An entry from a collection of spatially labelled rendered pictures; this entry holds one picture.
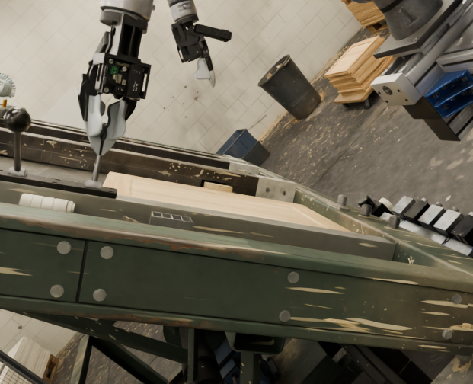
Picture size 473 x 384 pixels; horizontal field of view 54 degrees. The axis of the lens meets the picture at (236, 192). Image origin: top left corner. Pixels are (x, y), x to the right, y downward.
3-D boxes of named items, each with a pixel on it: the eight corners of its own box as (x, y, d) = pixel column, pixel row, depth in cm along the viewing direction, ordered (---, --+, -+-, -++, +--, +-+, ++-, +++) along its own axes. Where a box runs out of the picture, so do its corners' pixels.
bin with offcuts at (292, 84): (332, 92, 542) (295, 50, 525) (302, 124, 540) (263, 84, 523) (315, 94, 591) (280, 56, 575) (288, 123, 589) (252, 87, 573)
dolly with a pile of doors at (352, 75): (409, 67, 413) (381, 33, 402) (369, 110, 411) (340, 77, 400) (375, 74, 472) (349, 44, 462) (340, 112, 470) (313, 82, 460)
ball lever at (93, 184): (103, 190, 77) (117, 120, 82) (80, 187, 76) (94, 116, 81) (103, 198, 81) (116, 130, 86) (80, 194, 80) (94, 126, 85)
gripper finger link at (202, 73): (199, 91, 143) (189, 62, 141) (217, 86, 144) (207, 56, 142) (200, 91, 140) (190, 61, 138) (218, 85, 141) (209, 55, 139)
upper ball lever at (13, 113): (27, 189, 76) (27, 118, 68) (1, 184, 75) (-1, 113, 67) (33, 174, 79) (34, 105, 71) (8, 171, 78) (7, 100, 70)
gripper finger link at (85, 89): (75, 120, 71) (84, 62, 70) (73, 119, 72) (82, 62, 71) (106, 125, 74) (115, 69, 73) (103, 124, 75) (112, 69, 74)
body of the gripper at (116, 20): (96, 93, 66) (110, 6, 64) (81, 91, 73) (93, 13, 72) (146, 104, 70) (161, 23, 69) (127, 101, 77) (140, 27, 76)
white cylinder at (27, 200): (17, 213, 71) (71, 221, 73) (20, 194, 71) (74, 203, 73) (21, 209, 74) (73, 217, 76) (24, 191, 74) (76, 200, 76)
